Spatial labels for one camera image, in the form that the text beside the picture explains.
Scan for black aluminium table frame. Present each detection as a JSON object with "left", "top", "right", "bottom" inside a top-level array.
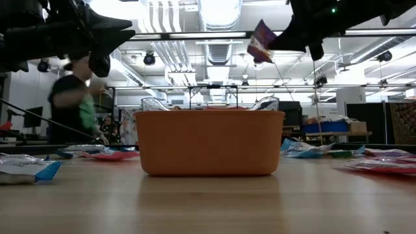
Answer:
[{"left": 0, "top": 97, "right": 416, "bottom": 156}]

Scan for black cabinet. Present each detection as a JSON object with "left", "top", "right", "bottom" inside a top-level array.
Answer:
[{"left": 278, "top": 101, "right": 304, "bottom": 128}]

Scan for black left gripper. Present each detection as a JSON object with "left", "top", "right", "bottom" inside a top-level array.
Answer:
[{"left": 31, "top": 0, "right": 136, "bottom": 78}]

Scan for silver ventilation duct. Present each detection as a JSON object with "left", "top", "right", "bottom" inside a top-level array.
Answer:
[{"left": 197, "top": 0, "right": 244, "bottom": 102}]

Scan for black monitor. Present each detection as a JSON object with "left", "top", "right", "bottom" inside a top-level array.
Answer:
[{"left": 23, "top": 106, "right": 44, "bottom": 129}]

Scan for black background frame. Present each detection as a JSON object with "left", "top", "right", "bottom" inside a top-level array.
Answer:
[{"left": 107, "top": 83, "right": 416, "bottom": 110}]

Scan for clear packets inside bin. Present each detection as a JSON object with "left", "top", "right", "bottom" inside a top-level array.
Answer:
[{"left": 141, "top": 96, "right": 280, "bottom": 112}]

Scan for blue storage bin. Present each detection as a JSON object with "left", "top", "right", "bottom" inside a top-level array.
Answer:
[{"left": 303, "top": 120, "right": 349, "bottom": 134}]

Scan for person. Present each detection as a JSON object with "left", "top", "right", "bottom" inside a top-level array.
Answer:
[
  {"left": 47, "top": 55, "right": 109, "bottom": 146},
  {"left": 97, "top": 114, "right": 120, "bottom": 144}
]

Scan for floral cloth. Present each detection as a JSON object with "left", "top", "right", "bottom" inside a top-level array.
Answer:
[{"left": 119, "top": 108, "right": 139, "bottom": 146}]

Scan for white pillar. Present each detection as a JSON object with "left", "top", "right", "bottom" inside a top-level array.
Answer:
[{"left": 336, "top": 86, "right": 367, "bottom": 115}]

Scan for red candy pack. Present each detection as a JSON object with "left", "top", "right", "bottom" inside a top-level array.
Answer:
[{"left": 83, "top": 149, "right": 140, "bottom": 162}]

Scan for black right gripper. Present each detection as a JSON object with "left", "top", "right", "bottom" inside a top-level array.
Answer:
[{"left": 268, "top": 0, "right": 391, "bottom": 62}]

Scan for cardboard box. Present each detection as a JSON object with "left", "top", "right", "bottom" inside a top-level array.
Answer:
[{"left": 348, "top": 120, "right": 368, "bottom": 133}]

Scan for black overhead crossbar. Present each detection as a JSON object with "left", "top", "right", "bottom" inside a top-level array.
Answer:
[{"left": 129, "top": 29, "right": 416, "bottom": 40}]

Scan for patterned rug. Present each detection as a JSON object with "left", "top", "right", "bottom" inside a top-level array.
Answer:
[{"left": 389, "top": 101, "right": 416, "bottom": 146}]

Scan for orange plastic bin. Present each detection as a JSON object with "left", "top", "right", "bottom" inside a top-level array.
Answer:
[{"left": 134, "top": 109, "right": 286, "bottom": 177}]

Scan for black partition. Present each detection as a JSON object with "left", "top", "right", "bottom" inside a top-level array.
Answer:
[{"left": 346, "top": 102, "right": 387, "bottom": 144}]

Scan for purple candy wrapper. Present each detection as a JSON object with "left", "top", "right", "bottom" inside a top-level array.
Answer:
[{"left": 246, "top": 18, "right": 278, "bottom": 64}]

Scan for white ceiling pipes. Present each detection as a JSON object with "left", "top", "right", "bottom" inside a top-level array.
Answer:
[{"left": 138, "top": 0, "right": 198, "bottom": 74}]

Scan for pink candy pack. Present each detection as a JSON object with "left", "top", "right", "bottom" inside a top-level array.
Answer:
[
  {"left": 363, "top": 148, "right": 416, "bottom": 159},
  {"left": 334, "top": 158, "right": 416, "bottom": 176}
]

